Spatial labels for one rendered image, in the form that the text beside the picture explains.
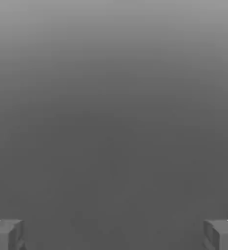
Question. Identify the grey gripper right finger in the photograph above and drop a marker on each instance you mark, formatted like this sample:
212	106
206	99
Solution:
225	236

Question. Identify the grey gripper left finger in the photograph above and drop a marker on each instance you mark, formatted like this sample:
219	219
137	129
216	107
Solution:
2	236

